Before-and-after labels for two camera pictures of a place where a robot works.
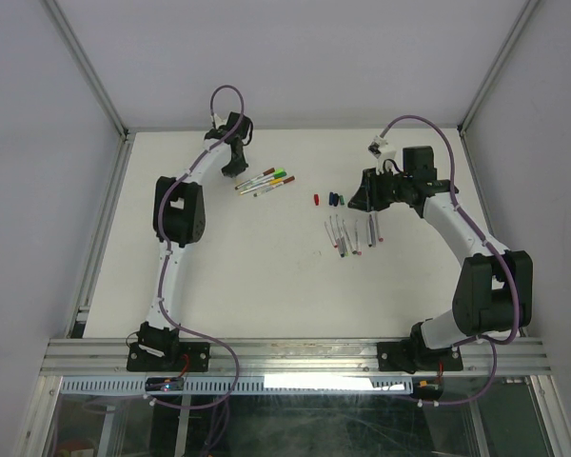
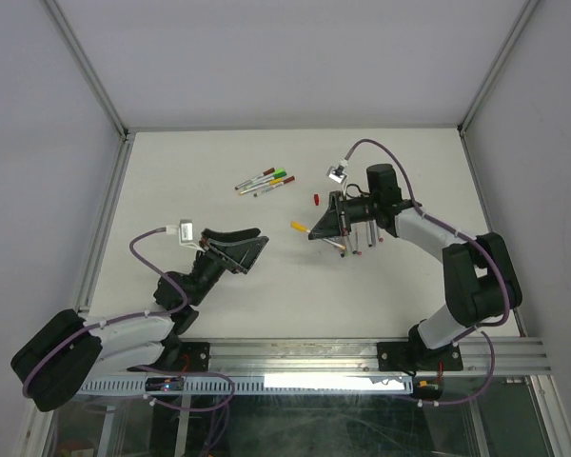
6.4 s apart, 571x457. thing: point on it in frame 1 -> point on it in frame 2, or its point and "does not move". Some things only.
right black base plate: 411,357 does not move
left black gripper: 237,169 -> 244,260
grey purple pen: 372,231 does not move
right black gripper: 366,197 -> 329,226
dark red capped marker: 285,181 does not move
